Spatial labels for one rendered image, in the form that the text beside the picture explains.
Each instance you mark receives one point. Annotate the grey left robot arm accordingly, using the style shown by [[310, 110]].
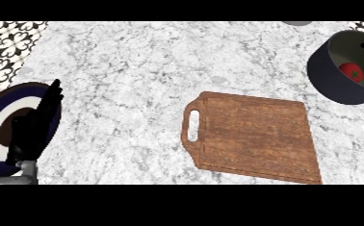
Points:
[[23, 174]]

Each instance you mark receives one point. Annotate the red tomato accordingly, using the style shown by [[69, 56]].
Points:
[[351, 71]]

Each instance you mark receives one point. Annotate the brown wooden cutting board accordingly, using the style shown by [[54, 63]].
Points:
[[257, 137]]

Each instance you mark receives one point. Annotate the grey round object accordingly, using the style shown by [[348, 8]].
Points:
[[298, 22]]

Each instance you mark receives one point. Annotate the dark blue pot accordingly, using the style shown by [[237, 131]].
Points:
[[332, 79]]

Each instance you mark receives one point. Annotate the blue and white plate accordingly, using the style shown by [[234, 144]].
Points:
[[18, 103]]

